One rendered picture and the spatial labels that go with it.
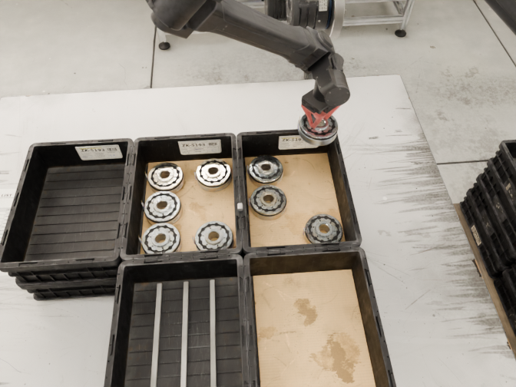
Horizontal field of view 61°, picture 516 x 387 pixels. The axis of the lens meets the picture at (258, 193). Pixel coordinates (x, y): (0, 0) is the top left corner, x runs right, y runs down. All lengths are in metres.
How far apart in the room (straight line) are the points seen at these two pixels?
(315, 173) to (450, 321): 0.56
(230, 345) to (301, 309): 0.19
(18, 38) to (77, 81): 0.69
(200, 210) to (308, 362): 0.51
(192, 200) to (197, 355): 0.44
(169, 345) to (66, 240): 0.42
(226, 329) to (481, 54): 2.78
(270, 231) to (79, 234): 0.53
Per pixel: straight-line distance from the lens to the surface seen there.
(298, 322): 1.11
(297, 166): 1.35
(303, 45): 0.94
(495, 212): 2.03
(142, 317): 1.15
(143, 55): 3.18
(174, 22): 0.72
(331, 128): 1.17
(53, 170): 1.48
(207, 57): 3.08
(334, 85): 0.97
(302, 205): 1.27
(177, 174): 1.31
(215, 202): 1.27
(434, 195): 1.55
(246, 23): 0.79
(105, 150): 1.37
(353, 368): 1.10
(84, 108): 1.82
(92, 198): 1.36
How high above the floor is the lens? 1.89
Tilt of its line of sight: 55 degrees down
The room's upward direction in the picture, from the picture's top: straight up
